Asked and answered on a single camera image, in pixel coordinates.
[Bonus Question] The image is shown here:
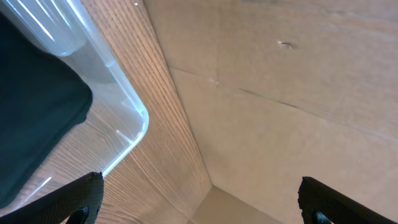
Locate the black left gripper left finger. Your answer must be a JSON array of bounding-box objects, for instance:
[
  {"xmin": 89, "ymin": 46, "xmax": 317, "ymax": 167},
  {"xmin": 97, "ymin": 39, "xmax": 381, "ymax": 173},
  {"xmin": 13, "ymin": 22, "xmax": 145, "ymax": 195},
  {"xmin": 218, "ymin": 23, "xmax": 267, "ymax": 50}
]
[{"xmin": 1, "ymin": 172, "xmax": 104, "ymax": 224}]

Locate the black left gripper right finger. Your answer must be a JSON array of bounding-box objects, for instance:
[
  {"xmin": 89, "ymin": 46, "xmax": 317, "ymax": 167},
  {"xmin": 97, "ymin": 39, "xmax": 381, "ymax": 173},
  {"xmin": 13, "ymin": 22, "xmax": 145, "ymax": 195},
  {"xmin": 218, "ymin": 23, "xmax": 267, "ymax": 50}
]
[{"xmin": 298, "ymin": 177, "xmax": 397, "ymax": 224}]

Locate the clear plastic storage bin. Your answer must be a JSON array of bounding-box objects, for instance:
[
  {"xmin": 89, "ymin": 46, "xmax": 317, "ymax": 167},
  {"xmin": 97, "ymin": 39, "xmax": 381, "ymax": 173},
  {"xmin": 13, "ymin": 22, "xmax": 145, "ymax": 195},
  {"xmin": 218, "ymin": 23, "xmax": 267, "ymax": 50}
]
[{"xmin": 1, "ymin": 0, "xmax": 149, "ymax": 215}]

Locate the black cloth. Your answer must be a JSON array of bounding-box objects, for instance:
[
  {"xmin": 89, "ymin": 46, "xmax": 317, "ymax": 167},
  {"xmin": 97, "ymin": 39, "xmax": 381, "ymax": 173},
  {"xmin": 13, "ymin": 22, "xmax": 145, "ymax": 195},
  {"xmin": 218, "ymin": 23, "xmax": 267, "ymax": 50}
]
[{"xmin": 1, "ymin": 16, "xmax": 93, "ymax": 208}]

